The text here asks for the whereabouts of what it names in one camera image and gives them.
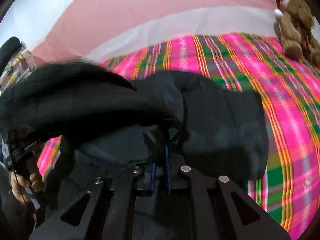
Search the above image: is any black puffer jacket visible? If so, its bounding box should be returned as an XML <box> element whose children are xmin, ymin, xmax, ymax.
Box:
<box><xmin>0</xmin><ymin>61</ymin><xmax>270</xmax><ymax>240</ymax></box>

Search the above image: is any person's left hand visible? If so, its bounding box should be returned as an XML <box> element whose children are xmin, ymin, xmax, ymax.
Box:
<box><xmin>10</xmin><ymin>159</ymin><xmax>44</xmax><ymax>206</ymax></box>

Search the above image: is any pink plaid bed cover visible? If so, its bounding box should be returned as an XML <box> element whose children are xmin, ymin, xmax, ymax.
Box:
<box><xmin>37</xmin><ymin>33</ymin><xmax>320</xmax><ymax>240</ymax></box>

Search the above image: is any pineapple print cloth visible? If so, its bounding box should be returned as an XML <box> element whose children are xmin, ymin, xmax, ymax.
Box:
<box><xmin>1</xmin><ymin>49</ymin><xmax>37</xmax><ymax>92</ymax></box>

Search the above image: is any black cap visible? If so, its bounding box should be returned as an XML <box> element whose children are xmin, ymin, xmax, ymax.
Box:
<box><xmin>0</xmin><ymin>36</ymin><xmax>22</xmax><ymax>73</ymax></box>

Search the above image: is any pink headboard cloth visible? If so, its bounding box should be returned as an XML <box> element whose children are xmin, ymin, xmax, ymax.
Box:
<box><xmin>31</xmin><ymin>0</ymin><xmax>276</xmax><ymax>62</ymax></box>

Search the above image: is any brown teddy bear santa hat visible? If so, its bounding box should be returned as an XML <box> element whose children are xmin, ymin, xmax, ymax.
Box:
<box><xmin>274</xmin><ymin>0</ymin><xmax>319</xmax><ymax>68</ymax></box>

